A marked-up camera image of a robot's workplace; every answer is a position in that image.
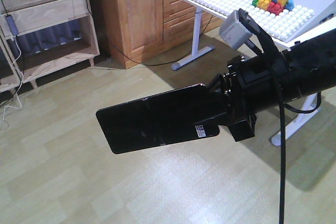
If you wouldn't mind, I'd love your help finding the black camera cable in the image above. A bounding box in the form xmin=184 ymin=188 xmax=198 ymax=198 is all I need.
xmin=246 ymin=39 xmax=322 ymax=224

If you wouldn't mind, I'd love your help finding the white standing desk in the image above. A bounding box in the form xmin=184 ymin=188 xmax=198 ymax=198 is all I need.
xmin=161 ymin=0 xmax=336 ymax=147

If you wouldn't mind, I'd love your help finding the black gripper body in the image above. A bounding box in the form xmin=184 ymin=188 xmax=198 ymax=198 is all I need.
xmin=224 ymin=56 xmax=279 ymax=142

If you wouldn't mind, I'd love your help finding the colourful building block pile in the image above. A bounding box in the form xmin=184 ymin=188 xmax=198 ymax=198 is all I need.
xmin=251 ymin=0 xmax=295 ymax=16

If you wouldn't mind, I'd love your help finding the wooden open shelf unit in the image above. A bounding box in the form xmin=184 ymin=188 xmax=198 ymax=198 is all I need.
xmin=1 ymin=0 xmax=100 ymax=91

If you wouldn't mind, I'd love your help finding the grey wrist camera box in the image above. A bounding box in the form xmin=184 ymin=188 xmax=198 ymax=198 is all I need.
xmin=219 ymin=10 xmax=252 ymax=50

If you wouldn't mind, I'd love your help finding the white studded base plate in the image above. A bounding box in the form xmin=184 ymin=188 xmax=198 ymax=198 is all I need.
xmin=191 ymin=0 xmax=314 ymax=41

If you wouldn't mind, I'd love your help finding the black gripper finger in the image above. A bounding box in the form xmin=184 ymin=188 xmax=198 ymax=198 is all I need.
xmin=206 ymin=74 xmax=226 ymax=98

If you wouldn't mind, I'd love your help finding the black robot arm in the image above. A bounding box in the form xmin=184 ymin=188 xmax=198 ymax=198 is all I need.
xmin=207 ymin=30 xmax=335 ymax=142

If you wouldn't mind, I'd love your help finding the wooden cabinet with drawers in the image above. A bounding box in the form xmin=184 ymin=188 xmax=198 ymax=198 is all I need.
xmin=85 ymin=0 xmax=226 ymax=69

